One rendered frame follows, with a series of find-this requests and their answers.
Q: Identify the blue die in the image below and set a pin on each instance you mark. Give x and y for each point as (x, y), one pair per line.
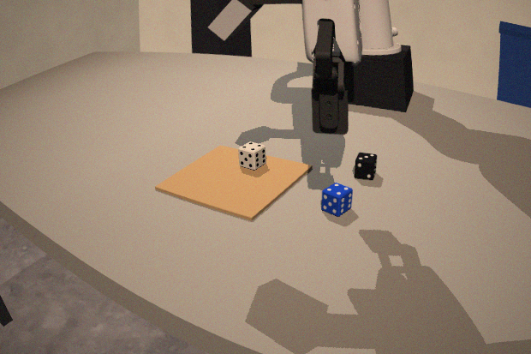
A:
(336, 199)

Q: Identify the tan square mat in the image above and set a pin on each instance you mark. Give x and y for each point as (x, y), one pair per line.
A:
(217, 181)

